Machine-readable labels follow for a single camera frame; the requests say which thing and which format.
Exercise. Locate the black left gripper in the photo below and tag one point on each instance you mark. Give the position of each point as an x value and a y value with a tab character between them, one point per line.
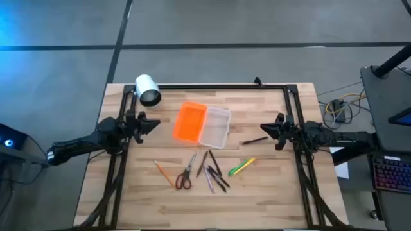
131	123

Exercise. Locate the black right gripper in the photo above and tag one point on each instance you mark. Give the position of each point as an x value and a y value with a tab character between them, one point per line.
289	131

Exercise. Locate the dark brown pen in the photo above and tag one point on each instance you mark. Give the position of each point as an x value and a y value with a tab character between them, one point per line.
254	140

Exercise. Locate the orange plastic box lid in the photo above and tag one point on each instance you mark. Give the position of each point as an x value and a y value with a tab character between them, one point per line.
190	122

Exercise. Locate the yellow pen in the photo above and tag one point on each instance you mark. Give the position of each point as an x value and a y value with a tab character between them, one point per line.
245	165

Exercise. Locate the green pen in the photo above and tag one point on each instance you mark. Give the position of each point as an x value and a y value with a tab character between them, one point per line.
237	167

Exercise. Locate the orange pencil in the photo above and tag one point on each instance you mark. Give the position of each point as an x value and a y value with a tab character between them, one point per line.
164	174

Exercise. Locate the black pen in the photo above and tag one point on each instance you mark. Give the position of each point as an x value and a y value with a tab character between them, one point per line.
217	181
219	176
215	162

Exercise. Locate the purple transparent pen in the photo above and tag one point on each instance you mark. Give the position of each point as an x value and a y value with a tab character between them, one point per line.
209	179

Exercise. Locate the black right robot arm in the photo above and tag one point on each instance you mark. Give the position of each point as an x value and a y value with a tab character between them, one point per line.
337	138

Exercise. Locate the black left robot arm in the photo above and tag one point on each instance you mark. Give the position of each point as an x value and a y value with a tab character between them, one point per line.
80	142

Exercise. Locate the black clamp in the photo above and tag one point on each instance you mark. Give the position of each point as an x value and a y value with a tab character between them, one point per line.
257	81

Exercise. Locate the black power adapter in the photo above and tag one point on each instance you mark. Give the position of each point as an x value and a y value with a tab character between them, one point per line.
338	109

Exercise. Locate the white paper sheet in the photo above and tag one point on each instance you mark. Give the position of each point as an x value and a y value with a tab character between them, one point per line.
343	170

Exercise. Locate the grey side desk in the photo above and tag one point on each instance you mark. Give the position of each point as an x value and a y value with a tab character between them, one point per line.
385	106

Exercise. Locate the backlit keyboard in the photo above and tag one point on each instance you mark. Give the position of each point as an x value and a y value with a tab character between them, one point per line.
391	174

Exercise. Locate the black tablet screen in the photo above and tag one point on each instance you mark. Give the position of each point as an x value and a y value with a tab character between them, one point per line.
403	118

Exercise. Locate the black computer with blue light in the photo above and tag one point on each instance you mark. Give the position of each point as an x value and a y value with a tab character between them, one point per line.
11	138

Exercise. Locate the black pole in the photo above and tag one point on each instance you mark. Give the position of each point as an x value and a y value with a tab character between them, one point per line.
393	61

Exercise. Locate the black aluminium table frame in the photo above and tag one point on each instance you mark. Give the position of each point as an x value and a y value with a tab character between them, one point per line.
224	86

